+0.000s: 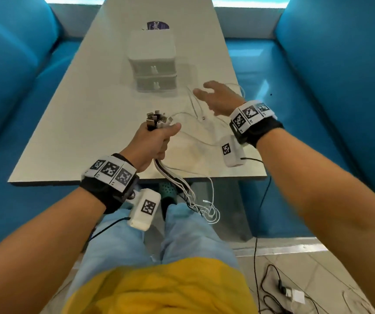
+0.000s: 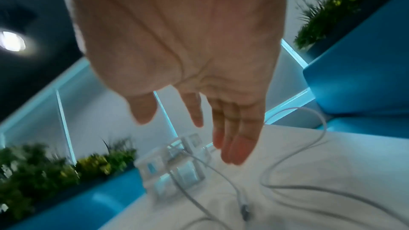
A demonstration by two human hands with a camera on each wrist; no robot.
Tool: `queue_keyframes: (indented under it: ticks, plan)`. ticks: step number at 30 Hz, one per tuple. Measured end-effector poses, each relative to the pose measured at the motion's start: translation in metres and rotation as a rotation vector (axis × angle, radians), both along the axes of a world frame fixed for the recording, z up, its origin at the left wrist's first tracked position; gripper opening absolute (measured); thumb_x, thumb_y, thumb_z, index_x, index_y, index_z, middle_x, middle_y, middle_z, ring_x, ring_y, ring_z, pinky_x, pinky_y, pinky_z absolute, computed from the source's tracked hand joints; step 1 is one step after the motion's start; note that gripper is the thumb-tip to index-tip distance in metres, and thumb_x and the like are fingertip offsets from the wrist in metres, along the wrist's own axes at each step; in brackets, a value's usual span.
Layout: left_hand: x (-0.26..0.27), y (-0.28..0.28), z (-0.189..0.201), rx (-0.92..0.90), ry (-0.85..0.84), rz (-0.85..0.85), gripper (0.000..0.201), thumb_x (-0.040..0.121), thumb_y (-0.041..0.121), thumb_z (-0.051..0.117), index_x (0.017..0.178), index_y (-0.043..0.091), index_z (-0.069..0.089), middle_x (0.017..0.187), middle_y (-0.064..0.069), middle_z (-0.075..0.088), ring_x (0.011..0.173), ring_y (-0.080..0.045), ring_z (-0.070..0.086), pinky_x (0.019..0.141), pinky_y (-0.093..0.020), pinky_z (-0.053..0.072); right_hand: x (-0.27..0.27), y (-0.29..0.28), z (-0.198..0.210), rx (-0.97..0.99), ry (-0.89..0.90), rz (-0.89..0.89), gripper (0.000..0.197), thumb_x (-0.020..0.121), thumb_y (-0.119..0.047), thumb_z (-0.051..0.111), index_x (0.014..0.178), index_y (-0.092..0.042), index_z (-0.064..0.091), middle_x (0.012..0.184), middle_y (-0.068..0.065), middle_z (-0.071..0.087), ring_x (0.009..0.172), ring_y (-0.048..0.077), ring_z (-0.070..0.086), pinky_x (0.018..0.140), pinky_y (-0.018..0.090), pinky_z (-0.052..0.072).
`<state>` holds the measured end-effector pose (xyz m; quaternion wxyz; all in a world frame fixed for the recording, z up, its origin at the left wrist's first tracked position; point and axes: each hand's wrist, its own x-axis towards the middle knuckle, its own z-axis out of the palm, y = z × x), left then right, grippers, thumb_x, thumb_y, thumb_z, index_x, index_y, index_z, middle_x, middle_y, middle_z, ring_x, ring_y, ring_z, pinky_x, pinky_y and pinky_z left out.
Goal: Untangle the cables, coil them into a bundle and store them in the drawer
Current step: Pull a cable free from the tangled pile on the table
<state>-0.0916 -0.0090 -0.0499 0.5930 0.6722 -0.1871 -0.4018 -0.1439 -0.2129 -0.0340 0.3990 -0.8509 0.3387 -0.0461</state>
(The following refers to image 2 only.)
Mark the person's right hand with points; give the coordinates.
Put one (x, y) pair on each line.
(179, 27)

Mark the white box with drawers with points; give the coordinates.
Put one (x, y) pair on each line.
(188, 173)

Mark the cyan ceiling light strip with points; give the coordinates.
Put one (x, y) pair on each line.
(295, 53)

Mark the green leafy plant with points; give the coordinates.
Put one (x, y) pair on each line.
(335, 4)
(38, 171)

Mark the round ceiling spotlight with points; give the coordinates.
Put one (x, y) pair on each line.
(12, 40)

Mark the white table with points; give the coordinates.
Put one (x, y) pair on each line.
(335, 158)

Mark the cyan vertical wall light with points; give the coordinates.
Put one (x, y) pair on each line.
(65, 128)
(166, 115)

